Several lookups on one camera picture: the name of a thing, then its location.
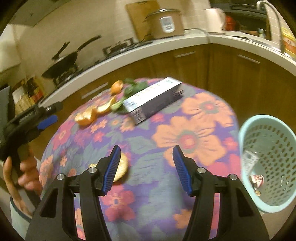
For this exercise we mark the yellow detergent bottle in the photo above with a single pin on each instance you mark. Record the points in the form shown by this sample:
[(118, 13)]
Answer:
[(289, 42)]

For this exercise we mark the red white paper cup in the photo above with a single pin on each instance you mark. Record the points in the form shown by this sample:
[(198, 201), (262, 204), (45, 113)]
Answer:
[(256, 181)]

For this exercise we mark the person left hand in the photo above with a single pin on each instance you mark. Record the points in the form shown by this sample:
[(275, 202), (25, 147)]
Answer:
[(28, 181)]

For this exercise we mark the black frying pan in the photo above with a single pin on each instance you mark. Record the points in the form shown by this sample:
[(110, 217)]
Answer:
[(62, 64)]

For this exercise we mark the wooden cutting board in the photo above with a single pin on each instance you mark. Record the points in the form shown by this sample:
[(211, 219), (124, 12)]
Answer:
[(137, 13)]

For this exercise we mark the orange peel strip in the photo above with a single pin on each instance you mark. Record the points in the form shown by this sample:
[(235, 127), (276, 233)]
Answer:
[(91, 113)]

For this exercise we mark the orange peel cup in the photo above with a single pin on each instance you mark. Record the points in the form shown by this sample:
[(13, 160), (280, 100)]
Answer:
[(117, 87)]

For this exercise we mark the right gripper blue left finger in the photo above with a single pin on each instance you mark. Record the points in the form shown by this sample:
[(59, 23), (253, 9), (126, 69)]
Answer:
[(112, 165)]

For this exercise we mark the soy sauce bottle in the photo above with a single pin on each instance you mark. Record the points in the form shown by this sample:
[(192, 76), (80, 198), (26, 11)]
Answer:
[(35, 89)]

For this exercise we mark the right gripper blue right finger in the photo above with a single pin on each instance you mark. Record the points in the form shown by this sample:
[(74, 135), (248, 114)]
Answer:
[(184, 166)]

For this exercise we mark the white electric kettle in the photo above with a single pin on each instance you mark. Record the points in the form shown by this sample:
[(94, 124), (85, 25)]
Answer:
[(215, 20)]

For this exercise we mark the floral tablecloth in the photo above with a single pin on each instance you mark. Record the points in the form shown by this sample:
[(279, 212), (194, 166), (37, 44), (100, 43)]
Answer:
[(148, 203)]

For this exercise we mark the white blue milk carton box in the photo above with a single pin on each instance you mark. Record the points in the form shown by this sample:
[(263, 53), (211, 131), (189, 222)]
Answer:
[(152, 99)]

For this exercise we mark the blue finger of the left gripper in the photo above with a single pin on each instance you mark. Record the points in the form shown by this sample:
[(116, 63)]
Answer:
[(47, 122)]

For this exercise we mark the green bok choy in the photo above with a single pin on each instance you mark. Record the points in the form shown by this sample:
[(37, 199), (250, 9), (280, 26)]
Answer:
[(132, 88)]

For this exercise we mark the steel kitchen faucet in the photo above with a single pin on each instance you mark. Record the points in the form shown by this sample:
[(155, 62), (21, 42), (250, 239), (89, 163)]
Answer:
[(274, 22)]

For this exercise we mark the red container on sill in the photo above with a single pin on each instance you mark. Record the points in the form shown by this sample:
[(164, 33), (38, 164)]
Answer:
[(230, 24)]

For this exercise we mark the black gas stove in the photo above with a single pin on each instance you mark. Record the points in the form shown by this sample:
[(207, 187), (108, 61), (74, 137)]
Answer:
[(108, 52)]

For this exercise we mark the orange peel piece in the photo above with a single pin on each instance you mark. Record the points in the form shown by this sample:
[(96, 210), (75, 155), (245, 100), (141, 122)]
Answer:
[(100, 166)]

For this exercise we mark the light blue plastic basket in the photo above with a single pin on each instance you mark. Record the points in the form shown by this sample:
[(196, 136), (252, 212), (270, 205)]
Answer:
[(267, 147)]

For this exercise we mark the brown rice cooker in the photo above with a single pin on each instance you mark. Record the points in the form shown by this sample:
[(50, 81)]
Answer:
[(165, 23)]

